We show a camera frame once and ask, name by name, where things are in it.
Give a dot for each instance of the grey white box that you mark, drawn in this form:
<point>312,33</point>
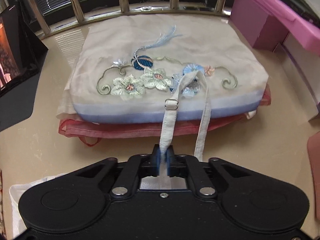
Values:
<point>302,80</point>

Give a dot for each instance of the red sheer garment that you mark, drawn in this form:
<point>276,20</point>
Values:
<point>120,130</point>

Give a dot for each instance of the white crinkled garment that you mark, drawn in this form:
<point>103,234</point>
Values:
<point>167,127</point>

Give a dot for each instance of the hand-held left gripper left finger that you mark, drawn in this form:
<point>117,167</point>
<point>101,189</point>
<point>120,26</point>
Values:
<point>156,160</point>

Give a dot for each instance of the pink storage box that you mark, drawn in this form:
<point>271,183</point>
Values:
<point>315,175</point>

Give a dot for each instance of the bright pink box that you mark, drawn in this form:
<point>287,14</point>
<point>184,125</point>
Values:
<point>287,12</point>

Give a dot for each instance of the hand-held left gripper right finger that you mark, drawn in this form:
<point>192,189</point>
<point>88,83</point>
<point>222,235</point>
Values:
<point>171,160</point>

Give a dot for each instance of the tablet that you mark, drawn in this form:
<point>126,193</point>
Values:
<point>8,55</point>

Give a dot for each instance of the embroidered cream garment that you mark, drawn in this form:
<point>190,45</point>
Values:
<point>140,45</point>

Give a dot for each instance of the mauve box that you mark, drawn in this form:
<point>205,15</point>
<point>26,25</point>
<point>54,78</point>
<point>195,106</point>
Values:
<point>260,27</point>

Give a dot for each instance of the dark tablet stand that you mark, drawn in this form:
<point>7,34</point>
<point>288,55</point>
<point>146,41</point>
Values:
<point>27,62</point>

